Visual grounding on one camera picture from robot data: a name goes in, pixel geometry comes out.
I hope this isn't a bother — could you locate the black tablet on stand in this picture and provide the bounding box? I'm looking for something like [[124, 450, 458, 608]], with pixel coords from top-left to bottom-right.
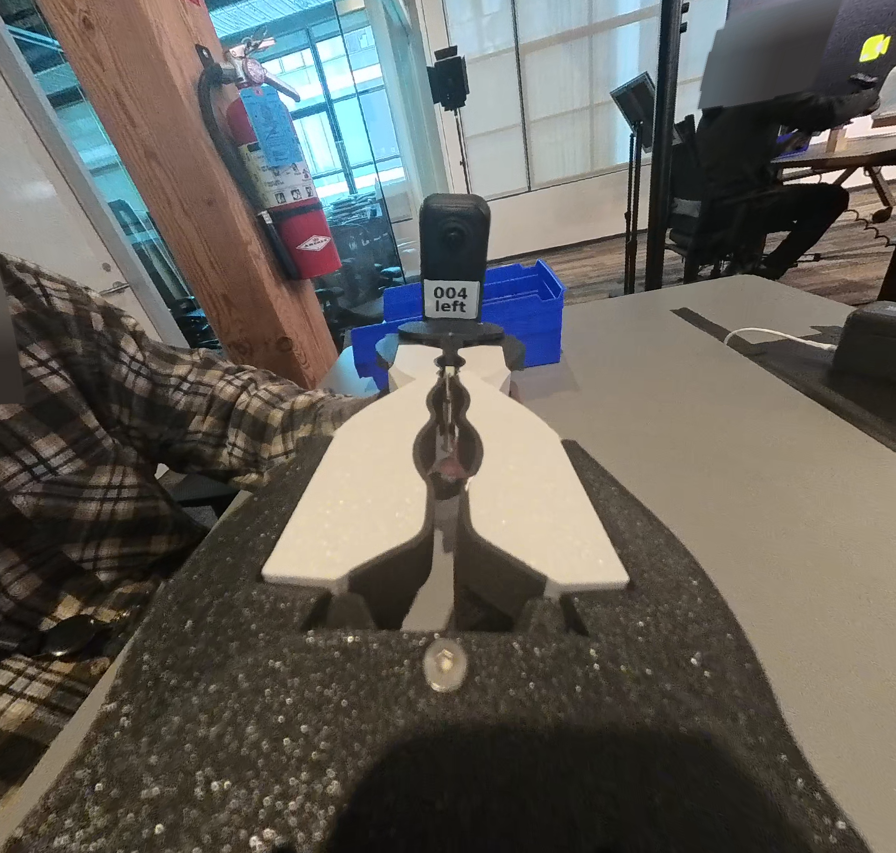
[[609, 72, 660, 155]]

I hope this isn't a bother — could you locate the black coiled cable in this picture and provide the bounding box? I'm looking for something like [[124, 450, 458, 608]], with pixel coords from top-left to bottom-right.
[[849, 203, 896, 250]]

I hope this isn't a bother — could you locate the person's left forearm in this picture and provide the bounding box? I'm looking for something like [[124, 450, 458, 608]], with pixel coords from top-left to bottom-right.
[[0, 251, 373, 731]]

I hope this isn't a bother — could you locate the white cable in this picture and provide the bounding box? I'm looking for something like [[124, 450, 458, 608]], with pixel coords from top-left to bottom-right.
[[724, 326, 839, 352]]

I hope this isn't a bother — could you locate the black vertical pole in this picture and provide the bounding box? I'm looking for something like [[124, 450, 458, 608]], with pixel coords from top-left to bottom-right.
[[643, 0, 692, 294]]

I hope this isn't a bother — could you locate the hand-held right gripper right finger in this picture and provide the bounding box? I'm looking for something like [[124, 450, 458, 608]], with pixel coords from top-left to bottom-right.
[[464, 391, 630, 600]]

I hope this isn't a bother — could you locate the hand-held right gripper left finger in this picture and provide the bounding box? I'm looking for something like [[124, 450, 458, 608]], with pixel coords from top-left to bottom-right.
[[262, 380, 431, 595]]

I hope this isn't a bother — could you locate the thin black light stand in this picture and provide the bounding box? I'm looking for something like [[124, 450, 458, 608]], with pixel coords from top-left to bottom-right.
[[454, 108, 475, 197]]

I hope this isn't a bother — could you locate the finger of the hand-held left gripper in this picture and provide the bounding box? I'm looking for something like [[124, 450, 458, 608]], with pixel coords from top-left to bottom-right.
[[458, 342, 519, 398], [377, 338, 446, 396]]

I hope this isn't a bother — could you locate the wooden pillar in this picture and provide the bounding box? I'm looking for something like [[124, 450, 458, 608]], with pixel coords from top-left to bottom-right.
[[14, 0, 338, 390]]

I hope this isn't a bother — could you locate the blue plastic bin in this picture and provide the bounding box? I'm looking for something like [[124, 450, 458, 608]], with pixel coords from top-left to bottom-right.
[[350, 258, 567, 379]]

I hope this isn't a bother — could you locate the black table cable strip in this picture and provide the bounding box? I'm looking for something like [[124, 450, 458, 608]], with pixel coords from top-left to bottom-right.
[[670, 305, 896, 453]]

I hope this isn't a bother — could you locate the dark grey charger case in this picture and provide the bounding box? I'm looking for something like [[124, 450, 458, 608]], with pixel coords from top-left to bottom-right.
[[829, 299, 896, 379]]

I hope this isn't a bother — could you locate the wooden top desk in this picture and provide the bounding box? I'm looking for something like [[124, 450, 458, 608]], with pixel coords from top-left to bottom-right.
[[772, 128, 896, 192]]

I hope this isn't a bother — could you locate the black studio light panel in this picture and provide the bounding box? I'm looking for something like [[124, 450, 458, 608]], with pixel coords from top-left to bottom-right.
[[426, 45, 469, 112]]

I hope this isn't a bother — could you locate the long metal bolt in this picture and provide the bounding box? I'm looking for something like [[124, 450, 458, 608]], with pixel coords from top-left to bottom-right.
[[435, 370, 457, 451]]

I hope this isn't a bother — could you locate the black office chair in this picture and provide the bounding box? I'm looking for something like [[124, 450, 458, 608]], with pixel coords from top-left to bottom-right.
[[667, 114, 744, 283]]

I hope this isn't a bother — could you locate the red fire extinguisher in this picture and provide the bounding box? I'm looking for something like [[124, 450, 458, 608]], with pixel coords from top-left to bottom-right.
[[197, 33, 344, 282]]

